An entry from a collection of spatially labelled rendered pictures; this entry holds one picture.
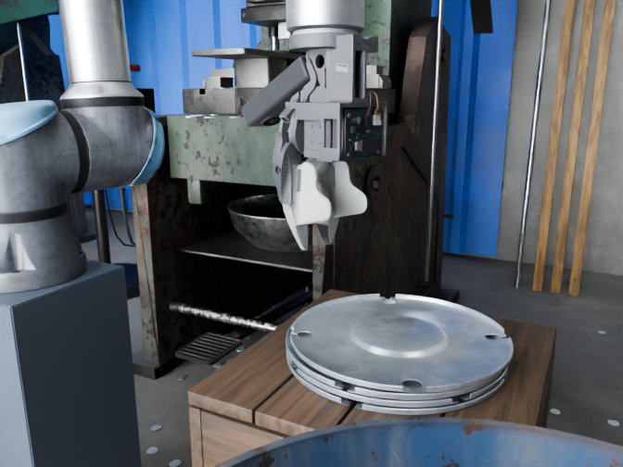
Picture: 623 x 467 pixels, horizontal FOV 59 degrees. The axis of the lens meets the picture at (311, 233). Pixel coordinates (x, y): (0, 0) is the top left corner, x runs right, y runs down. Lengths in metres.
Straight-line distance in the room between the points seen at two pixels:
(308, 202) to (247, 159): 0.68
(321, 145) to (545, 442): 0.31
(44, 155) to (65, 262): 0.14
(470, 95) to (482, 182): 0.36
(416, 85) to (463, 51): 0.89
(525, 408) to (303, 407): 0.25
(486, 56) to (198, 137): 1.43
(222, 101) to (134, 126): 0.54
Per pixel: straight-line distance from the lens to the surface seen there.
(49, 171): 0.79
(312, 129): 0.54
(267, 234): 1.33
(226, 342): 1.25
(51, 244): 0.79
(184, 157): 1.33
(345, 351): 0.71
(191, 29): 3.06
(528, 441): 0.41
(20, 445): 0.84
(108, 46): 0.86
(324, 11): 0.53
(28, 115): 0.78
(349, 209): 0.59
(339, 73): 0.53
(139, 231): 1.38
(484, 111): 2.41
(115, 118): 0.83
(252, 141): 1.21
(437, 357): 0.72
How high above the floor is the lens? 0.69
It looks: 14 degrees down
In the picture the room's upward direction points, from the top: straight up
